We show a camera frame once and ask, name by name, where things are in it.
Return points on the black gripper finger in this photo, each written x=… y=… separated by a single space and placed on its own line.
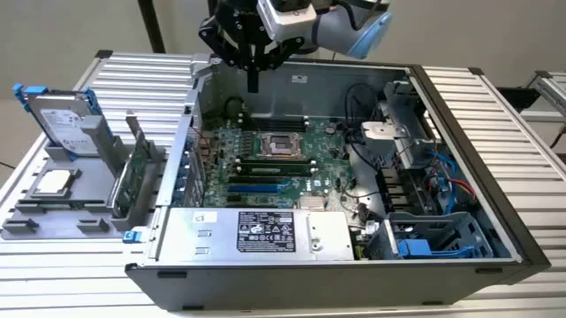
x=219 y=39
x=285 y=54

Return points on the Nvidia Quadro graphics card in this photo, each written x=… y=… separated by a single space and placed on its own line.
x=133 y=172

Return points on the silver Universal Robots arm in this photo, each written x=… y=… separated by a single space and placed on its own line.
x=336 y=30

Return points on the black metal stand pole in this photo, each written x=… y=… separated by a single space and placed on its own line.
x=153 y=26

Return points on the silver coin battery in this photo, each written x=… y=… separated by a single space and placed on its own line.
x=330 y=129

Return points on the CPU socket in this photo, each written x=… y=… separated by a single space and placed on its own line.
x=284 y=143

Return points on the green Dell motherboard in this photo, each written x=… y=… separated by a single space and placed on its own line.
x=325 y=159

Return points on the grey metal drive cage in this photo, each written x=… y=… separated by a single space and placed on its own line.
x=406 y=116

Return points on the installed green RAM stick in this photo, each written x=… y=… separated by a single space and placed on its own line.
x=265 y=170

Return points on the black expansion slot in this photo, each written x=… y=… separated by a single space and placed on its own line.
x=254 y=179

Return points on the blue expansion slot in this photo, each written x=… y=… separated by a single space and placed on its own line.
x=254 y=189

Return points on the hard disk in blue carrier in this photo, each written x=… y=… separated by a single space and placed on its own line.
x=58 y=122

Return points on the small silver heatsink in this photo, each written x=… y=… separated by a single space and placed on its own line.
x=314 y=202

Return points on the grey parts rack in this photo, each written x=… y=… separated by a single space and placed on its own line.
x=93 y=185

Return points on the silver CPU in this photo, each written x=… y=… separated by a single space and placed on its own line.
x=55 y=181

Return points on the loose green RAM stick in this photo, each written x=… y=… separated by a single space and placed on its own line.
x=62 y=202

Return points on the silver power supply unit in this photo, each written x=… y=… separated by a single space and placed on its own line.
x=186 y=242

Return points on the grey disk bay cage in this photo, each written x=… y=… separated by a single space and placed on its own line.
x=442 y=225

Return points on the blue case latch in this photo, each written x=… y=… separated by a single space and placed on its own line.
x=133 y=236

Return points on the open black PC case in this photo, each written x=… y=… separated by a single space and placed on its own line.
x=288 y=288

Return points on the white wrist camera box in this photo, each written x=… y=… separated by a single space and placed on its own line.
x=288 y=20

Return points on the blue plastic drive bracket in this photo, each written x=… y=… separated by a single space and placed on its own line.
x=413 y=248

